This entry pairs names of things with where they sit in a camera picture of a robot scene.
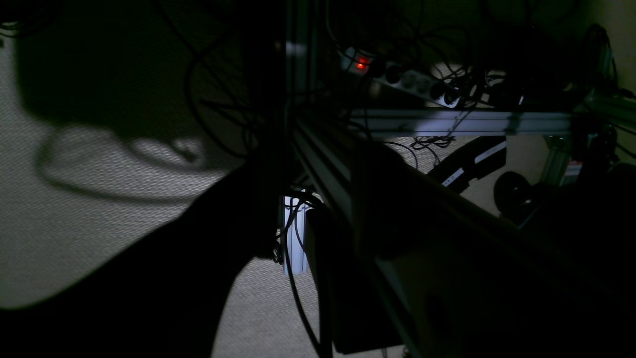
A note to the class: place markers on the aluminium frame beam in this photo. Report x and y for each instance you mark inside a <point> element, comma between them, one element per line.
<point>474,122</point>

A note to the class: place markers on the white power strip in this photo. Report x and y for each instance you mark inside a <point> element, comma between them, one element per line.
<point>399,77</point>

